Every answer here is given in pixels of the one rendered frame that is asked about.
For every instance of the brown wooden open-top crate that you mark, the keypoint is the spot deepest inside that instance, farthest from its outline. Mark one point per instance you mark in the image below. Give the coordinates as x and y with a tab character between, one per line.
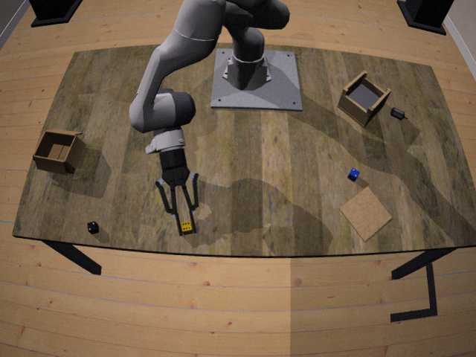
365	102

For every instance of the open brown cardboard box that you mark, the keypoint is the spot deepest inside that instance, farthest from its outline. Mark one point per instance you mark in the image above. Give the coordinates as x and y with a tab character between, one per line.
54	144

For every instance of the black die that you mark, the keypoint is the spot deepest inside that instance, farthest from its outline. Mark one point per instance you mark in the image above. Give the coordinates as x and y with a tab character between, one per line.
93	228

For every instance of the tan flat mat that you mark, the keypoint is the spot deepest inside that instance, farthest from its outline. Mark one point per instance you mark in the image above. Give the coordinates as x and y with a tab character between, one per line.
365	213

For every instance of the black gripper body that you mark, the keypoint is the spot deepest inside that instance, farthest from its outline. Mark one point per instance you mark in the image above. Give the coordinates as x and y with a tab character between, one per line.
174	162

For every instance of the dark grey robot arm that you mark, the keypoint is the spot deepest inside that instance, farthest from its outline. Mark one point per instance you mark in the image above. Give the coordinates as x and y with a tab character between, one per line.
193	38

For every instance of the yellow die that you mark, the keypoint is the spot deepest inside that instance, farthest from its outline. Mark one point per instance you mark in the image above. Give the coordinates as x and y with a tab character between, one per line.
186	228

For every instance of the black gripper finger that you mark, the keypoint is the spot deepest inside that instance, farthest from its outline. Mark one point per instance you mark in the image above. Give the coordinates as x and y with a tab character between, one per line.
173	211
192	208

